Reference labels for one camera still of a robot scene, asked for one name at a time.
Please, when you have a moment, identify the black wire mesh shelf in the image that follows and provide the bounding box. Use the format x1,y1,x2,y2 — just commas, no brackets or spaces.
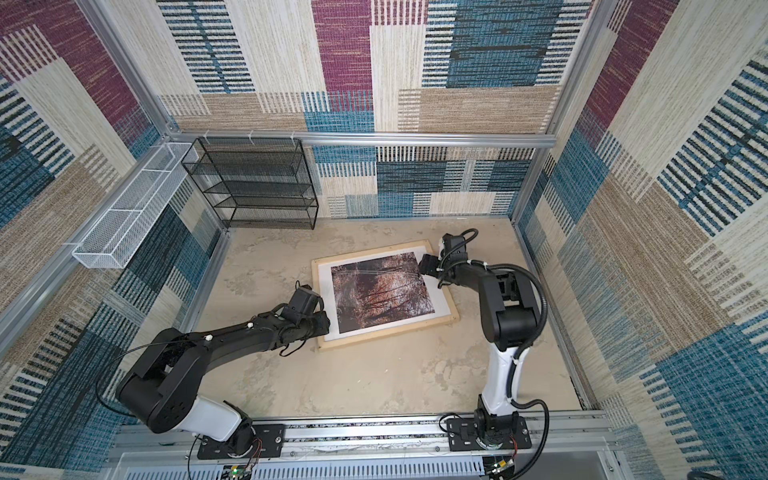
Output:
181,137,319,229

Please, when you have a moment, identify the light wooden picture frame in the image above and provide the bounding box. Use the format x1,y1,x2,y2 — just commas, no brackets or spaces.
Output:
310,239,461,352

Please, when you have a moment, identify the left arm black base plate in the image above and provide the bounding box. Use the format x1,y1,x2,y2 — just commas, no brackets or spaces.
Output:
195,424,285,461

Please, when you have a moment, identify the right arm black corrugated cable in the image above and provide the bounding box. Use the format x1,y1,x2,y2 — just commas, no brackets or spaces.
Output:
485,263,551,480

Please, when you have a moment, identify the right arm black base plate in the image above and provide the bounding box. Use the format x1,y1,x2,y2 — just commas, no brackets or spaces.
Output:
441,416,533,452

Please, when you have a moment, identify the autumn forest photo print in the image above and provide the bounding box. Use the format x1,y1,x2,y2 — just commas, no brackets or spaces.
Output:
330,251,435,334

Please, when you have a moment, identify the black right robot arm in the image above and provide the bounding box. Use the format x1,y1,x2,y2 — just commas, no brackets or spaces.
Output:
419,228,549,449

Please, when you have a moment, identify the white wire mesh basket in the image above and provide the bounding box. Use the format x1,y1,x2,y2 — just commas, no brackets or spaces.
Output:
72,142,192,269

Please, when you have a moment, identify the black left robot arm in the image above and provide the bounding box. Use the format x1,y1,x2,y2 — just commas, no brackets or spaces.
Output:
115,285,330,458

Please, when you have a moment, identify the white photo mat board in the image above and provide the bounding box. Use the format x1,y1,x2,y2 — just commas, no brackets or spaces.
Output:
317,245,452,343

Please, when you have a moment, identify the aluminium mounting rail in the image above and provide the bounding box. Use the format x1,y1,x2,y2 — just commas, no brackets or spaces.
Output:
100,411,633,479

